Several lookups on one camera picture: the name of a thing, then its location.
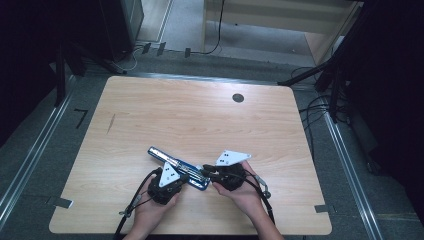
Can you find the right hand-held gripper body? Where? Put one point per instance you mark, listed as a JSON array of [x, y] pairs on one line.
[[231, 173]]

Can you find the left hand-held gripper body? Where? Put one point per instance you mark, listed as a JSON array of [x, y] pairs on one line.
[[165, 186]]

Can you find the blue stapler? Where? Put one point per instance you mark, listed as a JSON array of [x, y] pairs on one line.
[[180, 168]]

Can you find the person's right hand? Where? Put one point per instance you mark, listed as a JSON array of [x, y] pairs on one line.
[[245, 196]]

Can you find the person's left hand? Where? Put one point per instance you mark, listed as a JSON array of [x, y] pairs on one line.
[[151, 213]]

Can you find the dark round table grommet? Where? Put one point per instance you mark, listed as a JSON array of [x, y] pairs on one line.
[[238, 98]]

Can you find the grey tape piece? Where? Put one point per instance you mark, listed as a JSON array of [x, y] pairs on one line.
[[324, 209], [60, 202]]

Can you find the small black plug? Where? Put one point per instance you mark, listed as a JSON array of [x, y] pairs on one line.
[[161, 49], [187, 52]]

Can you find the black stand with legs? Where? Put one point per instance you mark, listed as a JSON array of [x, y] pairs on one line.
[[328, 71]]

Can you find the light wooden furniture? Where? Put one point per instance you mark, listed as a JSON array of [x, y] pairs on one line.
[[283, 23]]

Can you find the dark cabinet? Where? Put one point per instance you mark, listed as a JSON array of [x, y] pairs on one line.
[[121, 26]]

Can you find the metal floor rail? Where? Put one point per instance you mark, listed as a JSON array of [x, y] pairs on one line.
[[350, 173], [31, 156]]

